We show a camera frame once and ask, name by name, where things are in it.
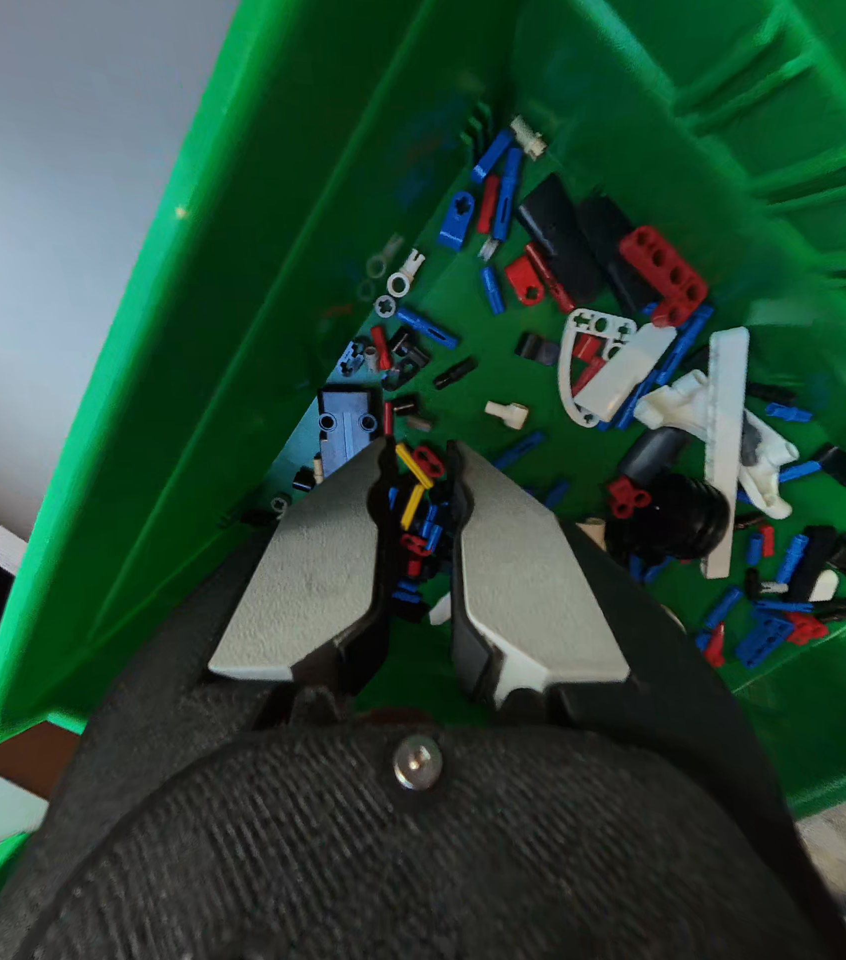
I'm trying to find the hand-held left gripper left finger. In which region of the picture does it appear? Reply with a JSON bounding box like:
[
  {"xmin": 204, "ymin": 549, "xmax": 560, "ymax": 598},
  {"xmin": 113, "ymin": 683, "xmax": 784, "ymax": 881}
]
[{"xmin": 207, "ymin": 437, "xmax": 401, "ymax": 695}]

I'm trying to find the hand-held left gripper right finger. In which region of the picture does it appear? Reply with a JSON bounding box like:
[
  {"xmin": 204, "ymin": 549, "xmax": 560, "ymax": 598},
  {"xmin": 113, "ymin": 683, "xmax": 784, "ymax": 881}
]
[{"xmin": 447, "ymin": 439, "xmax": 632, "ymax": 712}]

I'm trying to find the green plastic storage bin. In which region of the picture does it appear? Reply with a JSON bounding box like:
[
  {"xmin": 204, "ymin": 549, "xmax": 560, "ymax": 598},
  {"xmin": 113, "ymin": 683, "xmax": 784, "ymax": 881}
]
[{"xmin": 0, "ymin": 0, "xmax": 846, "ymax": 820}]

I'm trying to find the pile of small toy bricks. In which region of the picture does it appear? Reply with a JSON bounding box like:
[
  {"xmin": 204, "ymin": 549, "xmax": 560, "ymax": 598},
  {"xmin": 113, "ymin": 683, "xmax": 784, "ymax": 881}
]
[{"xmin": 239, "ymin": 112, "xmax": 846, "ymax": 672}]

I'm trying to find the blue grey holed plate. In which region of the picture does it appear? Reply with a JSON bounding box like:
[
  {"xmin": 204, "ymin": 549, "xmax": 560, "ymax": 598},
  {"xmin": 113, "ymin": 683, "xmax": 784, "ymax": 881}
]
[{"xmin": 316, "ymin": 386, "xmax": 383, "ymax": 481}]

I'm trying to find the black ribbed rubber piece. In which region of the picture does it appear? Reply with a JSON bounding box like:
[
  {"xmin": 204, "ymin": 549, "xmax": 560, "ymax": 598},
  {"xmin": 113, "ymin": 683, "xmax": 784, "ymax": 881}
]
[{"xmin": 606, "ymin": 471, "xmax": 731, "ymax": 567}]

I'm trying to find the long white panel piece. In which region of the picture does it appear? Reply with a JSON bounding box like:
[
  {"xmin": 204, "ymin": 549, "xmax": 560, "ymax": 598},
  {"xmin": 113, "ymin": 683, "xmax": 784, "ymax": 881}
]
[{"xmin": 702, "ymin": 326, "xmax": 752, "ymax": 580}]

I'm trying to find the red angled holed beam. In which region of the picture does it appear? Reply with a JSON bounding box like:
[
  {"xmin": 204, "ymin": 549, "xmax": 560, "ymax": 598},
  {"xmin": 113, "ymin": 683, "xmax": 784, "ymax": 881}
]
[{"xmin": 618, "ymin": 225, "xmax": 710, "ymax": 329}]

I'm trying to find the black curved panel piece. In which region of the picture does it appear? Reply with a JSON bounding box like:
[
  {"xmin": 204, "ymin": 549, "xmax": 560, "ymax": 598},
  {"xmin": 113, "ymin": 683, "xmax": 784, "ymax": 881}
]
[
  {"xmin": 516, "ymin": 176, "xmax": 604, "ymax": 305},
  {"xmin": 579, "ymin": 196, "xmax": 656, "ymax": 316}
]

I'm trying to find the white curved frame piece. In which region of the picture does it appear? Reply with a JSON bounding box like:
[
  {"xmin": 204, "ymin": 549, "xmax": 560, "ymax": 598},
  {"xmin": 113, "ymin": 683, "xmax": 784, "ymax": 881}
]
[{"xmin": 558, "ymin": 307, "xmax": 637, "ymax": 429}]

